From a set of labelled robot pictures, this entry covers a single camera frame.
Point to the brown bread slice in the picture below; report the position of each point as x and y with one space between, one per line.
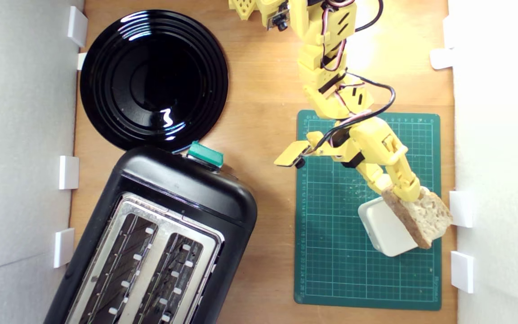
430 220

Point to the green toaster lever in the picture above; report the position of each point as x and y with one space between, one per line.
205 154

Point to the black two-slot toaster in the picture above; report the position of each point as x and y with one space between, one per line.
187 193

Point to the white rounded block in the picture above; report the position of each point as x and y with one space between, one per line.
382 229

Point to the green cutting mat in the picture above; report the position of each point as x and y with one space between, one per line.
331 247

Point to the black round plate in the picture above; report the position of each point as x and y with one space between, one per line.
151 81

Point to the white wall clip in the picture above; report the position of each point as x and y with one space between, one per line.
441 58
78 26
64 247
69 172
462 272
81 60
461 209

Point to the yellow wrist camera box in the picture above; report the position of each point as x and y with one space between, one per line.
291 154

